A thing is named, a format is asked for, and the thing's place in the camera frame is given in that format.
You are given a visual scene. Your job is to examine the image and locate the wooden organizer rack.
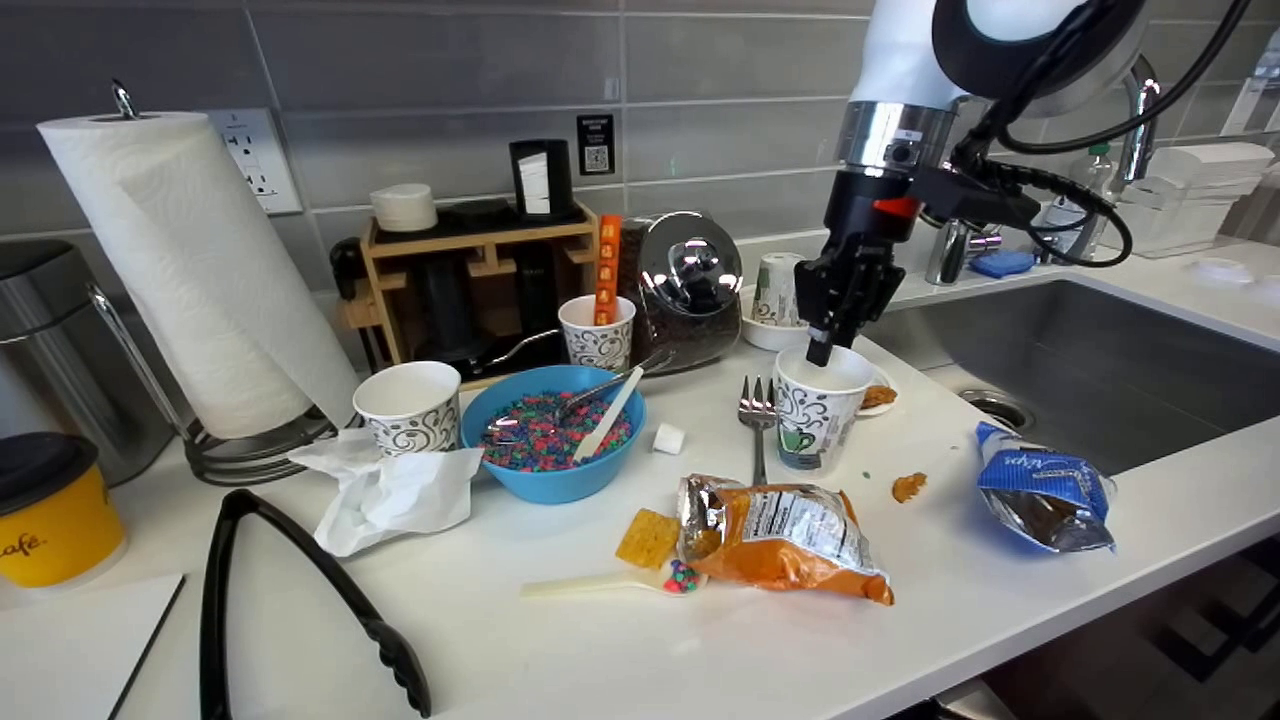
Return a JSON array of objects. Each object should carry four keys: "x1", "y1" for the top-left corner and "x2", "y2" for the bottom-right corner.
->
[{"x1": 330, "y1": 198, "x2": 598, "y2": 374}]

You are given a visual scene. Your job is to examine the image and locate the blue cereal bowl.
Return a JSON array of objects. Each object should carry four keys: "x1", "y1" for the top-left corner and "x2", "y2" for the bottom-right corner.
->
[{"x1": 461, "y1": 363, "x2": 647, "y2": 504}]

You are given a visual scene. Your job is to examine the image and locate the blue sponge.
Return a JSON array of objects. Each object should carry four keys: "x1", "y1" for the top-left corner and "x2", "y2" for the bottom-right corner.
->
[{"x1": 967, "y1": 248, "x2": 1036, "y2": 280}]

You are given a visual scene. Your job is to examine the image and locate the white sugar cube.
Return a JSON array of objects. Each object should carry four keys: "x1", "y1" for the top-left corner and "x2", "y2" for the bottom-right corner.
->
[{"x1": 653, "y1": 425, "x2": 686, "y2": 454}]

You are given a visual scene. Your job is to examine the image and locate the orange stick packet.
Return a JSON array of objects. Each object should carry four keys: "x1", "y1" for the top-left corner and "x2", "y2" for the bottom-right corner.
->
[{"x1": 592, "y1": 210, "x2": 623, "y2": 328}]

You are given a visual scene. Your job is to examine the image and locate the white paper towel roll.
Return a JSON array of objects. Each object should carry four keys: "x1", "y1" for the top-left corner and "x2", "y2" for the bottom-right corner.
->
[{"x1": 42, "y1": 111, "x2": 360, "y2": 438}]

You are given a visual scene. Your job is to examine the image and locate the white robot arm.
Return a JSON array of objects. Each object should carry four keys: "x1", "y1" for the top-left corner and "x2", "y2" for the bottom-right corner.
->
[{"x1": 797, "y1": 0, "x2": 1145, "y2": 367}]

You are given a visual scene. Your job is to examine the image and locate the white paper sheet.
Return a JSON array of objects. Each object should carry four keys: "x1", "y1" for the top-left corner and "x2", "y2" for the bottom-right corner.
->
[{"x1": 0, "y1": 576, "x2": 185, "y2": 720}]

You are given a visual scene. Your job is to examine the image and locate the paper cup on saucer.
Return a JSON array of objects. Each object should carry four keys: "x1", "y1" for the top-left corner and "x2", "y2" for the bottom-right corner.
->
[{"x1": 753, "y1": 252, "x2": 802, "y2": 324}]

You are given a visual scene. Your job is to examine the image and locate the black tongs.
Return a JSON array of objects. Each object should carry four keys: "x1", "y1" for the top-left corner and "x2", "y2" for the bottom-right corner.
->
[{"x1": 197, "y1": 487, "x2": 437, "y2": 720}]

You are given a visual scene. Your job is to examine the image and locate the orange chip bag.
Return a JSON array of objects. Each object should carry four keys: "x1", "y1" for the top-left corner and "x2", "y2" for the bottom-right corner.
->
[{"x1": 675, "y1": 470, "x2": 898, "y2": 604}]

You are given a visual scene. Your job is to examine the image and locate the stainless steel sink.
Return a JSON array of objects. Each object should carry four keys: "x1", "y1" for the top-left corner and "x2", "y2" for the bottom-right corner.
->
[{"x1": 870, "y1": 280, "x2": 1280, "y2": 475}]

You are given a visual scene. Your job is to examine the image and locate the black napkin dispenser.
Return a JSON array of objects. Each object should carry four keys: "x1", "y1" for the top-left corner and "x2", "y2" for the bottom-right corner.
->
[{"x1": 509, "y1": 140, "x2": 573, "y2": 220}]

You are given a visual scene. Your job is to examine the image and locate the white wall outlet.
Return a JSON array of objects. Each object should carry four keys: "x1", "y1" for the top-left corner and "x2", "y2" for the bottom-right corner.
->
[{"x1": 208, "y1": 109, "x2": 300, "y2": 215}]

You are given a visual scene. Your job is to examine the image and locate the crumpled white napkin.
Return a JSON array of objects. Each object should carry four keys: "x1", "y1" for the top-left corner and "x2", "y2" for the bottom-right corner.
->
[{"x1": 294, "y1": 428, "x2": 480, "y2": 559}]

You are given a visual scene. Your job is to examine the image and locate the small cookie by cup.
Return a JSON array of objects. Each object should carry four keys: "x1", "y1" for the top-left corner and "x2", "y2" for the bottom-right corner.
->
[{"x1": 859, "y1": 382, "x2": 901, "y2": 419}]

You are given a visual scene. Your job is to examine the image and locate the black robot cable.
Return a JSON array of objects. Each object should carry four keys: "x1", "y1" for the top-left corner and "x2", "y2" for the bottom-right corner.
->
[{"x1": 943, "y1": 0, "x2": 1258, "y2": 272}]

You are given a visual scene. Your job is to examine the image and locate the tall chrome faucet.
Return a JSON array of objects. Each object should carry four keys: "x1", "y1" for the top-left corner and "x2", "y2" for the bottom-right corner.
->
[{"x1": 932, "y1": 57, "x2": 1170, "y2": 289}]

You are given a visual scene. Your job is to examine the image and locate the blue snack bag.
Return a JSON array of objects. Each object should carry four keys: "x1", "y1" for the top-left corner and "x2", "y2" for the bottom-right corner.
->
[{"x1": 972, "y1": 419, "x2": 1112, "y2": 553}]

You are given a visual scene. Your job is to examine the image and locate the silver fork on counter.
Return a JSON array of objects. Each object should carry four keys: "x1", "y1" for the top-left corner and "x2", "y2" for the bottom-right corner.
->
[{"x1": 737, "y1": 374, "x2": 776, "y2": 487}]

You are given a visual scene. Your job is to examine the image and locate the small white cup on rack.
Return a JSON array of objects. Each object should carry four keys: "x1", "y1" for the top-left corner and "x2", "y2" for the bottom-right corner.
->
[{"x1": 371, "y1": 184, "x2": 437, "y2": 231}]

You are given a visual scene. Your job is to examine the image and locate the stainless steel canister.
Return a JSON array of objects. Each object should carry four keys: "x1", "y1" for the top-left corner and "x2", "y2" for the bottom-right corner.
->
[{"x1": 0, "y1": 239, "x2": 172, "y2": 485}]

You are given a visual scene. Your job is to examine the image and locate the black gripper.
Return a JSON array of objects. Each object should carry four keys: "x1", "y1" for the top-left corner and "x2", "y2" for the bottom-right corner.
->
[{"x1": 797, "y1": 173, "x2": 918, "y2": 367}]

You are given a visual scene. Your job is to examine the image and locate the white saucer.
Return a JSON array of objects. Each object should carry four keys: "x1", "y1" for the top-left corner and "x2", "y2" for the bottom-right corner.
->
[{"x1": 742, "y1": 295, "x2": 817, "y2": 350}]

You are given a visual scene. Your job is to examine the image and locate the clear plastic container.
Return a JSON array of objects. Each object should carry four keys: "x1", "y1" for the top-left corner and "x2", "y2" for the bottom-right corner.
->
[{"x1": 1116, "y1": 140, "x2": 1278, "y2": 260}]

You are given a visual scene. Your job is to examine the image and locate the black patterned paper cup left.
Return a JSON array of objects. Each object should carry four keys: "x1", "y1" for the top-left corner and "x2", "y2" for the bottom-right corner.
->
[{"x1": 352, "y1": 360, "x2": 461, "y2": 453}]

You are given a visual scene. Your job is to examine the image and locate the dish soap bottle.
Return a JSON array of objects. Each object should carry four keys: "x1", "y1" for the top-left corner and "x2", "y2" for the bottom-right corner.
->
[{"x1": 1036, "y1": 142, "x2": 1116, "y2": 263}]

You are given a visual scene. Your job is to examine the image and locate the paper cup with orange stick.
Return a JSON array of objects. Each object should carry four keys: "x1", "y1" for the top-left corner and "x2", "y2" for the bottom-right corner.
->
[{"x1": 556, "y1": 295, "x2": 638, "y2": 371}]

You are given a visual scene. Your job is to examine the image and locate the white plastic spoon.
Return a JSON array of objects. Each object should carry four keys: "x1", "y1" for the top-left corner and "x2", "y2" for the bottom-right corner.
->
[{"x1": 573, "y1": 363, "x2": 646, "y2": 465}]

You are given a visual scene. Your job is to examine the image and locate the orange food crumb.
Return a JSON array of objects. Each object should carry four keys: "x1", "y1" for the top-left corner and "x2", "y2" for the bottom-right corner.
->
[{"x1": 891, "y1": 470, "x2": 930, "y2": 504}]

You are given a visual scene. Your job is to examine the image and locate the green patterned paper coffee cup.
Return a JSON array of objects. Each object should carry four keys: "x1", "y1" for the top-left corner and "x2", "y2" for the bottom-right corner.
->
[{"x1": 774, "y1": 342, "x2": 877, "y2": 466}]

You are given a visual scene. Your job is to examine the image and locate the yellow container black lid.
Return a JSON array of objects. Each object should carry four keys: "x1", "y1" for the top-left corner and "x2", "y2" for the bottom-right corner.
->
[{"x1": 0, "y1": 431, "x2": 123, "y2": 589}]

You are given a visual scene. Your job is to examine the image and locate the orange cracker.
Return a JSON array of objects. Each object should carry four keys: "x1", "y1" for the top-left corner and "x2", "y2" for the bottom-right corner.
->
[{"x1": 616, "y1": 509, "x2": 681, "y2": 570}]

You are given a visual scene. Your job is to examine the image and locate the metal paper towel holder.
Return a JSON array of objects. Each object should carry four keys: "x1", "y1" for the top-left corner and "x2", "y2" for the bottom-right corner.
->
[{"x1": 109, "y1": 83, "x2": 352, "y2": 485}]

